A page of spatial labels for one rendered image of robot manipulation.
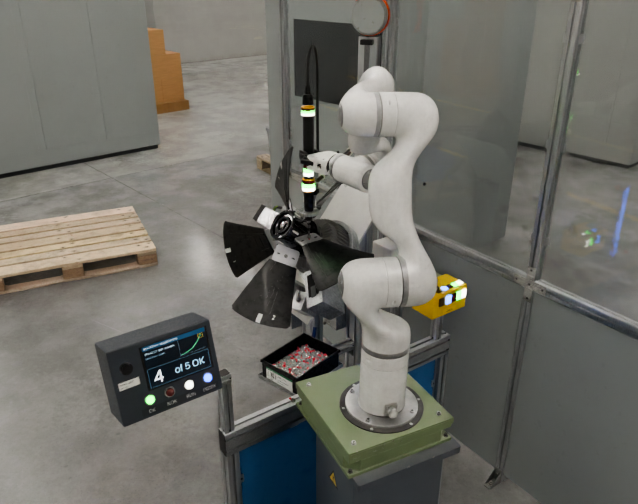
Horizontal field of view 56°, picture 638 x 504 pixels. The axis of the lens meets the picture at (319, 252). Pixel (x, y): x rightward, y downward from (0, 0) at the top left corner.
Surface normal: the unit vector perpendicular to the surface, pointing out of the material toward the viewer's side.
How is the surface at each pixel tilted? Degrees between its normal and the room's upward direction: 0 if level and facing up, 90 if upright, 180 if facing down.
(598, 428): 90
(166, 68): 90
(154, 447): 0
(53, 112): 90
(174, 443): 0
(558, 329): 90
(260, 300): 50
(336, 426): 1
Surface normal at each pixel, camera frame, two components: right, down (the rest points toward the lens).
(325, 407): 0.01, -0.91
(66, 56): 0.66, 0.32
